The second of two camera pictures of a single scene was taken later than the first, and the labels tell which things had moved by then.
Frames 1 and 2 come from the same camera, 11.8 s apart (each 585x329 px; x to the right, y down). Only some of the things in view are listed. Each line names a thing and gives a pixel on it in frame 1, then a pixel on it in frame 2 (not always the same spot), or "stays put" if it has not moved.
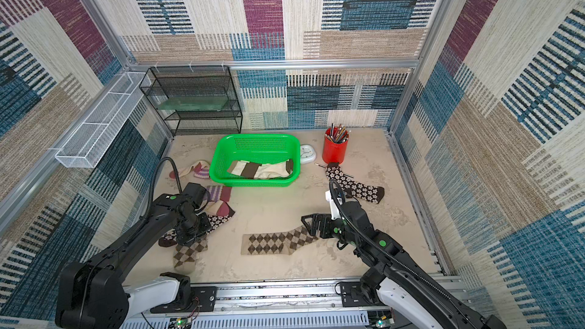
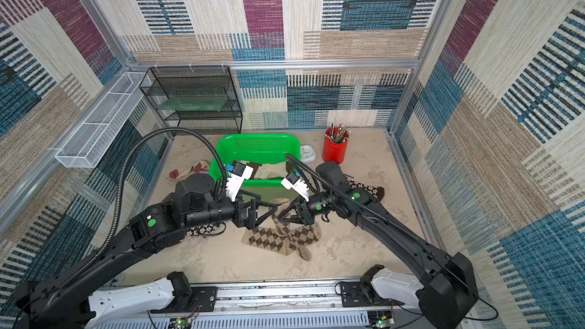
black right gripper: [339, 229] -> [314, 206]
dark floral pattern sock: [372, 193] stays put
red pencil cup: [335, 144] stays put
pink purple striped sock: [200, 169] stays put
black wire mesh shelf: [195, 100] stays put
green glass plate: [193, 103] stays put
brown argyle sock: [184, 257] -> [270, 239]
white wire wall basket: [87, 144] stays put
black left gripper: [187, 238] -> [250, 221]
